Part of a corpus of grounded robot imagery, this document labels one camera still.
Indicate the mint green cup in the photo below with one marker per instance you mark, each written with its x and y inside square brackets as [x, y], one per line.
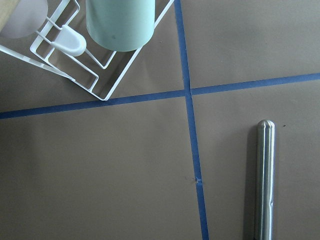
[120, 25]

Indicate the white wire cup rack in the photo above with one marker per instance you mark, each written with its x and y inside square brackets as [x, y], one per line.
[63, 46]

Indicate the grey cup on rack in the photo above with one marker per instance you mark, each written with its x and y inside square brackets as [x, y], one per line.
[27, 18]

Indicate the steel muddler rod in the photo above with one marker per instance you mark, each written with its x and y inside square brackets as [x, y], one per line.
[265, 174]

